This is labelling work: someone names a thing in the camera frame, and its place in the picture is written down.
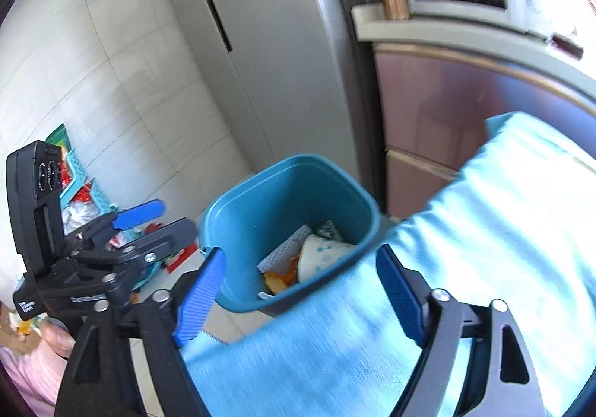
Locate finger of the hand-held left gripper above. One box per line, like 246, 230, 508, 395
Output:
126, 218, 199, 262
86, 199, 167, 243

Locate brown lower kitchen cabinets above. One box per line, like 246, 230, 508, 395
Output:
372, 42, 596, 223

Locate orange peel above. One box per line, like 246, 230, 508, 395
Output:
263, 254, 299, 295

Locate silver refrigerator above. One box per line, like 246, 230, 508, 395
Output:
149, 0, 388, 214

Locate white dotted paper cup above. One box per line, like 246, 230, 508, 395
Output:
298, 235, 360, 284

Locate large white foam fruit net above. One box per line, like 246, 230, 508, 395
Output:
257, 225, 311, 276

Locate person's left hand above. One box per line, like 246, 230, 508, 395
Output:
44, 321, 78, 359

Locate blue plastic trash bin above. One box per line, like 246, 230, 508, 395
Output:
199, 155, 383, 313

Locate grey kitchen counter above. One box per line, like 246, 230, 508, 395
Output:
351, 3, 596, 109

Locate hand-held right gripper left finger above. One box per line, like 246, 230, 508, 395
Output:
53, 248, 227, 417

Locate blue floral tablecloth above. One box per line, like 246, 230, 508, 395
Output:
179, 112, 596, 417

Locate teal basket of packets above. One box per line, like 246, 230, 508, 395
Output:
45, 124, 201, 293

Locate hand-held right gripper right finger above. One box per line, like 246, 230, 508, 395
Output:
376, 245, 545, 417

